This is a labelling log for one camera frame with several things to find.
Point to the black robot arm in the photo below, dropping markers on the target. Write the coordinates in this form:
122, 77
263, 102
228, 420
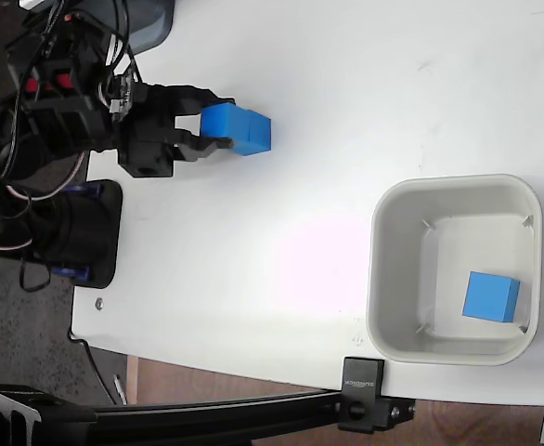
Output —
58, 102

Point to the blue table clamp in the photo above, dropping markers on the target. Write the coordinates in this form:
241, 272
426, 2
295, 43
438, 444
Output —
84, 188
70, 273

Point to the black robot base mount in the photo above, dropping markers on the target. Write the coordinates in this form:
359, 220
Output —
81, 232

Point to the black rail clamp block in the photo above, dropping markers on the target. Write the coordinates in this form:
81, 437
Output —
362, 395

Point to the light wooden board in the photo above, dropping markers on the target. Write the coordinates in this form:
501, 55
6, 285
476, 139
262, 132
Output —
133, 381

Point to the gray plastic chair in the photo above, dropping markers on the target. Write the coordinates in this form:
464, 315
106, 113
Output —
153, 23

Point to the small metal nut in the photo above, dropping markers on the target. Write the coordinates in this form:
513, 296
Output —
99, 303

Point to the blue cube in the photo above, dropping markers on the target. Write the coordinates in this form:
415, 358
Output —
488, 297
235, 127

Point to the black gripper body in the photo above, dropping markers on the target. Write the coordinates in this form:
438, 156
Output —
144, 130

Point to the white plastic bin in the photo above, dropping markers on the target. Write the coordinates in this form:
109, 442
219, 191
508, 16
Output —
392, 260

